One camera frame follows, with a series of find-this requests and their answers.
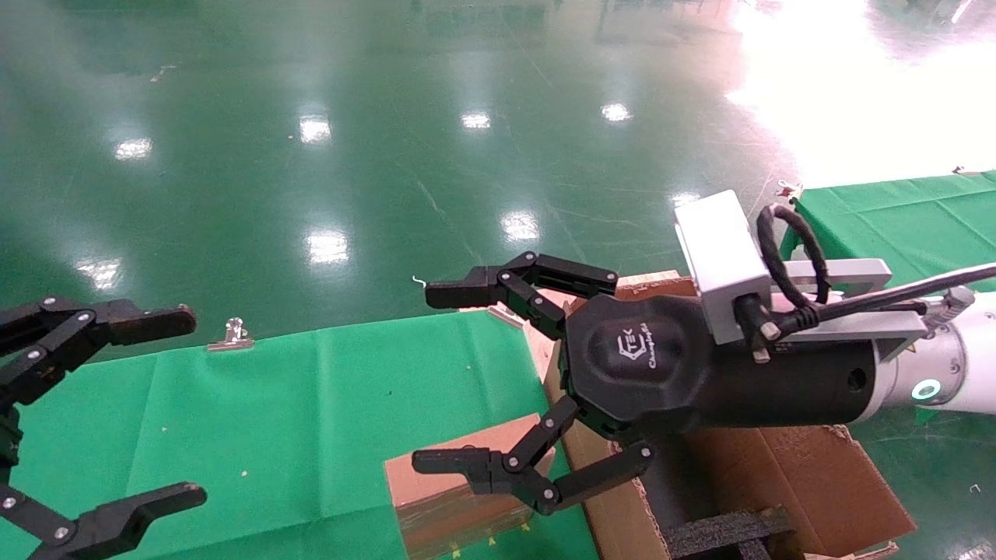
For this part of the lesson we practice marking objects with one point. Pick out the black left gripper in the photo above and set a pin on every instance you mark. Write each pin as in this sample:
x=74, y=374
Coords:
x=8, y=435

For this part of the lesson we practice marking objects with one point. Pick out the black foam insert block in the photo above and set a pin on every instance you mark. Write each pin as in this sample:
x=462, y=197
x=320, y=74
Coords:
x=724, y=533

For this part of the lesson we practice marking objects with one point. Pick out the small brown cardboard box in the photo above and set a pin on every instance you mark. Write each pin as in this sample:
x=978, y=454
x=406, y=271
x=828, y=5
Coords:
x=436, y=505

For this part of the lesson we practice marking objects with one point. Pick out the large open cardboard carton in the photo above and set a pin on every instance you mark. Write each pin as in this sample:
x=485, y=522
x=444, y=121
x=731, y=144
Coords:
x=817, y=482

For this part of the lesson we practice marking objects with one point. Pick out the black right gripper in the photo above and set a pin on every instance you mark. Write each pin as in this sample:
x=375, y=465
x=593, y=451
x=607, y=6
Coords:
x=654, y=373

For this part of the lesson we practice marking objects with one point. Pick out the green tablecloth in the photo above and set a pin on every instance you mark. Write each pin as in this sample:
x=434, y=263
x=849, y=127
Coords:
x=895, y=225
x=272, y=428

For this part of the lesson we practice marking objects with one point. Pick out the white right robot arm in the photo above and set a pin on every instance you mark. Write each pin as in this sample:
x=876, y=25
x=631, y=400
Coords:
x=973, y=373

